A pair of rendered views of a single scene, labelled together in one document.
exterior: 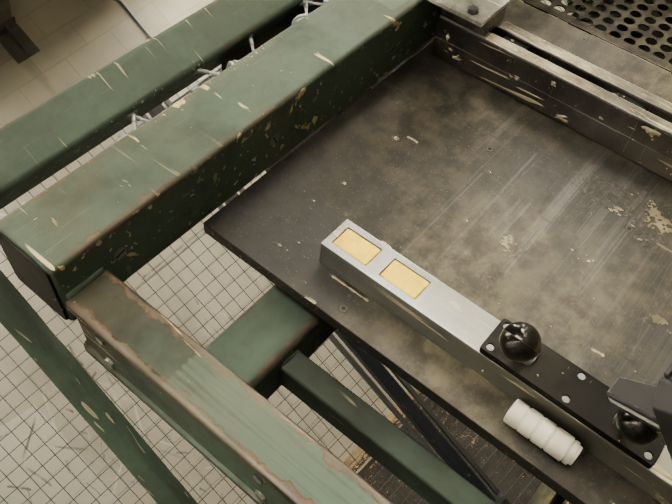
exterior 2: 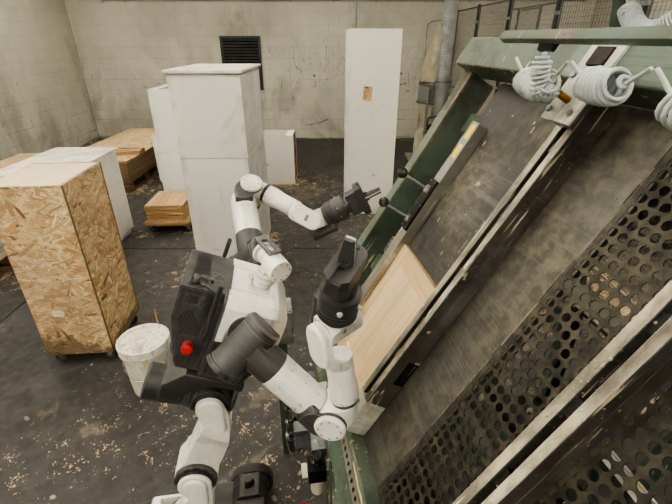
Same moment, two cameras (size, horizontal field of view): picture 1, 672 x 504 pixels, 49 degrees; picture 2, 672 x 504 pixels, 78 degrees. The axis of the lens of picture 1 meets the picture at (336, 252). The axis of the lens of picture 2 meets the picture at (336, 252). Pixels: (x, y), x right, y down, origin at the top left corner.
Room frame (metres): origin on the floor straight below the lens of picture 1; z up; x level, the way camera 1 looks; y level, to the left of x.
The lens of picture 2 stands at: (0.94, -1.47, 1.96)
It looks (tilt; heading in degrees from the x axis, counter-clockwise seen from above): 27 degrees down; 111
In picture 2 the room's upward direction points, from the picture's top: straight up
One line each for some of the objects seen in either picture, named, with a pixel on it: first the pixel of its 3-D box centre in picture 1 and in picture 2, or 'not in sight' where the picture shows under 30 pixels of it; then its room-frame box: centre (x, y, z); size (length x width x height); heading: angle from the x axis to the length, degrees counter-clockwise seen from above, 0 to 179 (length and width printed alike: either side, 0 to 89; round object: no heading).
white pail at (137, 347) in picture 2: not in sight; (148, 354); (-0.84, -0.04, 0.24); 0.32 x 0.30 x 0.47; 111
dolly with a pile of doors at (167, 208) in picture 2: not in sight; (174, 211); (-2.45, 2.10, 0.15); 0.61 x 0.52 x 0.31; 111
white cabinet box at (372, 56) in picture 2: not in sight; (368, 125); (-0.52, 3.48, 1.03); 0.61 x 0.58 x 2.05; 111
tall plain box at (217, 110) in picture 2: not in sight; (229, 168); (-1.34, 1.72, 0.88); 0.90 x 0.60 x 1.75; 111
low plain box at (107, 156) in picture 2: not in sight; (73, 207); (-2.86, 1.19, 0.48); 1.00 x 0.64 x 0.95; 111
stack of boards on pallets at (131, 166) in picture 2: not in sight; (131, 155); (-4.68, 3.71, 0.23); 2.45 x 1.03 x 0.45; 111
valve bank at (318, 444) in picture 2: not in sight; (303, 424); (0.45, -0.51, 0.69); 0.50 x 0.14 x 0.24; 120
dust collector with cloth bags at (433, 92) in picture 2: not in sight; (439, 101); (0.04, 5.30, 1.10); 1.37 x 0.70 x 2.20; 111
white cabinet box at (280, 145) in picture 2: not in sight; (276, 156); (-2.13, 4.04, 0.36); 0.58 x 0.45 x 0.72; 21
